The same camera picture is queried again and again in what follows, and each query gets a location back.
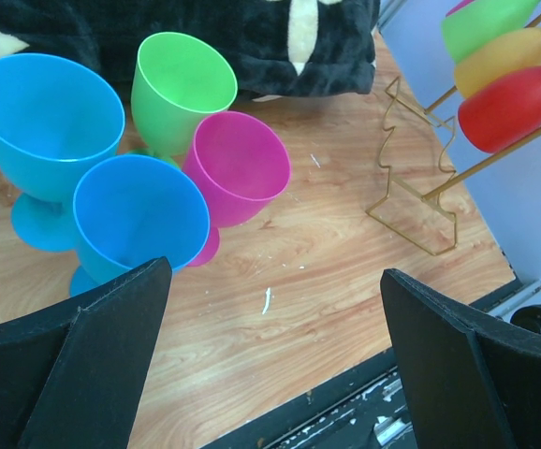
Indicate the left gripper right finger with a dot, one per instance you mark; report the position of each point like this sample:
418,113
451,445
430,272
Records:
470,380

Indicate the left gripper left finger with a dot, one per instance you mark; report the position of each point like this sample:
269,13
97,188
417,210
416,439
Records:
72,374

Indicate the teal glass green base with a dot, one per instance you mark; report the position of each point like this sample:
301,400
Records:
129,209

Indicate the blue wine glass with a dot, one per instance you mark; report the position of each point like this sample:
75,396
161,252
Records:
58,119

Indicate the pink base glass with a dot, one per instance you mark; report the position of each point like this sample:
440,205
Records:
240,165

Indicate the red wine glass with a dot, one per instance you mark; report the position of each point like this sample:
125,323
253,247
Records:
506,111

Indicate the light green wine glass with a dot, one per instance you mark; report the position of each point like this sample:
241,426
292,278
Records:
179,80

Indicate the yellow wine glass orange base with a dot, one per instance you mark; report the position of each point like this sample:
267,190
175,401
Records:
505,54

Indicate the green glass yellow base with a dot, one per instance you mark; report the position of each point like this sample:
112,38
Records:
479,22

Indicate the magenta glass green base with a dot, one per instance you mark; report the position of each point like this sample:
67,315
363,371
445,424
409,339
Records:
460,5

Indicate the black floral plush pillow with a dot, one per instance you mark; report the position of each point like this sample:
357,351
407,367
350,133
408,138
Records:
282,48

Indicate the gold wire glass rack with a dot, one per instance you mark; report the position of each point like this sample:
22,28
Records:
409,212

